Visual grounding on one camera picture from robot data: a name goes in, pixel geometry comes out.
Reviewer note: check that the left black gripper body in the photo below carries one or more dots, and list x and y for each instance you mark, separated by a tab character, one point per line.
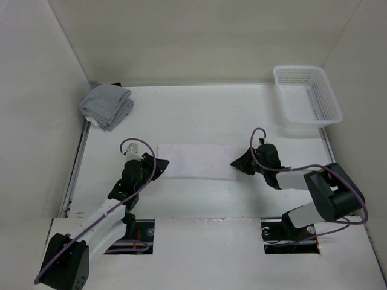
145	177

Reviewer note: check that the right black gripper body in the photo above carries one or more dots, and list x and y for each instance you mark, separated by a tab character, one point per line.
257	154

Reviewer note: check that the white tank top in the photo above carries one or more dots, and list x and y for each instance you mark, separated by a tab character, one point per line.
199	161

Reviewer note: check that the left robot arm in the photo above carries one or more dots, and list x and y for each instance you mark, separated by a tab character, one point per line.
68	257

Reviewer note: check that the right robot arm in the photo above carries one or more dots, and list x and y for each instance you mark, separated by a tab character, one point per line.
334	195

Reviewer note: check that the folded grey tank tops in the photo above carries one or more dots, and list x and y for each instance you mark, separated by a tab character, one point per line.
106	106

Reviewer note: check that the white plastic basket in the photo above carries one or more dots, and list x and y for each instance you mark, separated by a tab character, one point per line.
305	97

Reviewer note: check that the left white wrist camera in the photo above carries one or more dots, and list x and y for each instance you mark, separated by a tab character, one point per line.
133	151

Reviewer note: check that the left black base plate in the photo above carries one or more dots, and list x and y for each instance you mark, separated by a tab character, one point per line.
138	239

